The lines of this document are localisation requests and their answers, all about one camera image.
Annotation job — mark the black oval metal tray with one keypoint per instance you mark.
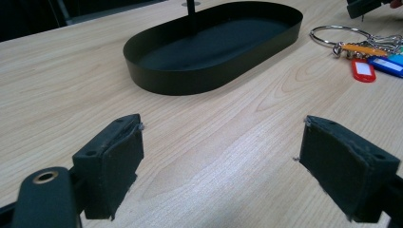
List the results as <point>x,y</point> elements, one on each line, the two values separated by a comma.
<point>209,47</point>

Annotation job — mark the black pole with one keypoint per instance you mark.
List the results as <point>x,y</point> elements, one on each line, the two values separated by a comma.
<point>190,7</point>

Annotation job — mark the round metal table grommet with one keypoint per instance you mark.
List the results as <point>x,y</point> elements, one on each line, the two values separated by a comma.
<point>184,4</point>

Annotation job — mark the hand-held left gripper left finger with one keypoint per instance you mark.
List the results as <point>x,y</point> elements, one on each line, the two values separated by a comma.
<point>109,171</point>

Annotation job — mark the orange key tag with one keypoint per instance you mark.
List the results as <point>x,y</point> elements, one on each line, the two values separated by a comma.
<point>364,49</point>

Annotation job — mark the teal key tag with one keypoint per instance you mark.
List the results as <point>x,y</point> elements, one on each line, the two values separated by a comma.
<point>397,58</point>

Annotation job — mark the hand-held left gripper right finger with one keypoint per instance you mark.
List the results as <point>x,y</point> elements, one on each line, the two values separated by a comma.
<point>340,171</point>

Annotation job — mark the blue key tag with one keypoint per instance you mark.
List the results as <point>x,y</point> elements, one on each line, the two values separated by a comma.
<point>386,65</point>

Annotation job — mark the red key tag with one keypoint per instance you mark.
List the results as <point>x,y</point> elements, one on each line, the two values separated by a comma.
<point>363,70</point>

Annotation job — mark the metal stand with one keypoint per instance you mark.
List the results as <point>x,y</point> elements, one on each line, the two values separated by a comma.
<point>65,12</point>

